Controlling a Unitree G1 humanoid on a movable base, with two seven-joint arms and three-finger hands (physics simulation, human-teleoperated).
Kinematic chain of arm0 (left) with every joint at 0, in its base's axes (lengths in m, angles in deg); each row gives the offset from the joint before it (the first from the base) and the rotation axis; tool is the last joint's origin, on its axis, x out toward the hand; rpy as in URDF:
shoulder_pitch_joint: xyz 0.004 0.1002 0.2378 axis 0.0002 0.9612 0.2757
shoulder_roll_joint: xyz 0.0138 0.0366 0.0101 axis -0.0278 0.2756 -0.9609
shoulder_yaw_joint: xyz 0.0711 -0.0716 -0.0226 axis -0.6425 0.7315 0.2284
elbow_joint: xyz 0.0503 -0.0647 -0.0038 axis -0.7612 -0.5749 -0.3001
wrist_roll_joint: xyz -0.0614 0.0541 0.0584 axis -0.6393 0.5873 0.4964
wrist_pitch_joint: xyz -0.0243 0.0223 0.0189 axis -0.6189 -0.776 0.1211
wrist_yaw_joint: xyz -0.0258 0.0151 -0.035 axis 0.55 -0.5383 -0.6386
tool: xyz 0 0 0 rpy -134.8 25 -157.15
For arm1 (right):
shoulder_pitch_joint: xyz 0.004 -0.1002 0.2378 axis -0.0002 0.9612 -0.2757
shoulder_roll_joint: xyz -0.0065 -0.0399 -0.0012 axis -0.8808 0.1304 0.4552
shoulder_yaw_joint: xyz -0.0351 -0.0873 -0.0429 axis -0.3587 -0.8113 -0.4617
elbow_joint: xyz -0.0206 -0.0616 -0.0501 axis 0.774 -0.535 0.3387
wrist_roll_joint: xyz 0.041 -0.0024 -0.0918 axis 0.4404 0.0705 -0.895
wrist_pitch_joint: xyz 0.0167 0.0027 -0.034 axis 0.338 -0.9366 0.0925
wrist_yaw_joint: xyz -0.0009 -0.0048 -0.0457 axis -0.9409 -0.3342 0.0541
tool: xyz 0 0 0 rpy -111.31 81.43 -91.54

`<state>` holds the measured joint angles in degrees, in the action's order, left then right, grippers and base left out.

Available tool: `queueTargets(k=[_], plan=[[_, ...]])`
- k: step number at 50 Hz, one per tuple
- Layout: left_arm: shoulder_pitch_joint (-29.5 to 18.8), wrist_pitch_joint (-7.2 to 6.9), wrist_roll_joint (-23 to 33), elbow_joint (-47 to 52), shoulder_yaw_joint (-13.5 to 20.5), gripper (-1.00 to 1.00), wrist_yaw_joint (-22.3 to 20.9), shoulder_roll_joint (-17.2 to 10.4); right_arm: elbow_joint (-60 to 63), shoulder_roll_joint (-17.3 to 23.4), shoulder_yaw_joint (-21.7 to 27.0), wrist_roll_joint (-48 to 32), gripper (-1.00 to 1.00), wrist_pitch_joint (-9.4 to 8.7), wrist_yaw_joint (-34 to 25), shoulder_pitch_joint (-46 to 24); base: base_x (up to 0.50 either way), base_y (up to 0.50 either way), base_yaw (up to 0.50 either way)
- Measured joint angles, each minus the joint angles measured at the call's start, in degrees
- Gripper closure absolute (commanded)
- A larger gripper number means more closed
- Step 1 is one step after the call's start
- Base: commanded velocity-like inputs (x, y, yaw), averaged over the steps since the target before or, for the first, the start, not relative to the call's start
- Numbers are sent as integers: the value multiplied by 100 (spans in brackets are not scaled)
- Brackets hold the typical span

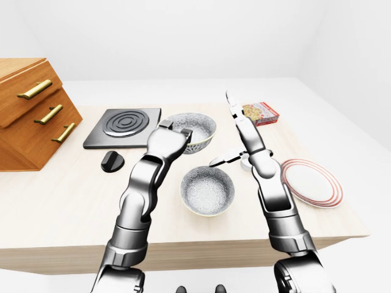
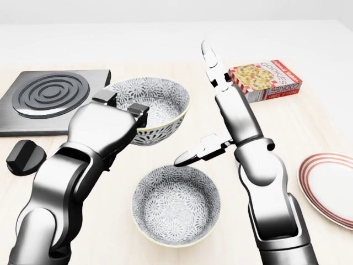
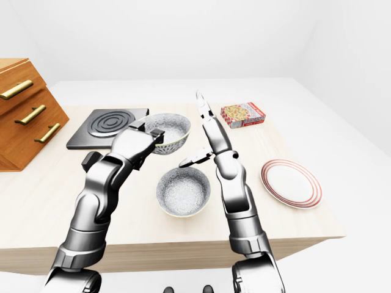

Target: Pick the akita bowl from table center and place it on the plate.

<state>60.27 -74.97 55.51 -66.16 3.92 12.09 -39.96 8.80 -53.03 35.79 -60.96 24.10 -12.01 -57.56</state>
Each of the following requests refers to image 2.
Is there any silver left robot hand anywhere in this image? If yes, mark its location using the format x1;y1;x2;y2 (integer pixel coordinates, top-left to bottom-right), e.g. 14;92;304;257
67;89;150;160

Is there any black white patterned bowl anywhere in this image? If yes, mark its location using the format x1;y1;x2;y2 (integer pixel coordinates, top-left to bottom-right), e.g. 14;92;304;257
131;165;222;248
103;77;192;146

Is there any red white cookies box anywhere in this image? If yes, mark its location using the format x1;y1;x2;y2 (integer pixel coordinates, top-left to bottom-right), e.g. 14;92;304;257
227;60;303;104

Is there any round black stove knob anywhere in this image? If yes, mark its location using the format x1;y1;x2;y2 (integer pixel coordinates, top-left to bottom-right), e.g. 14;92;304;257
5;139;47;177

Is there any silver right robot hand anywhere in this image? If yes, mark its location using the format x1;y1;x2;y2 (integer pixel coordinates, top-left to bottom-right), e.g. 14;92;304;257
174;40;265;167

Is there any white plate with red rings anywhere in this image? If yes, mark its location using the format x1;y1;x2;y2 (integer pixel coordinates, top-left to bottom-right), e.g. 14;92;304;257
297;152;353;230

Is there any flat dark stove plate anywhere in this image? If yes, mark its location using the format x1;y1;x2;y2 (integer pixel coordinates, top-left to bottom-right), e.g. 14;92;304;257
0;70;112;137

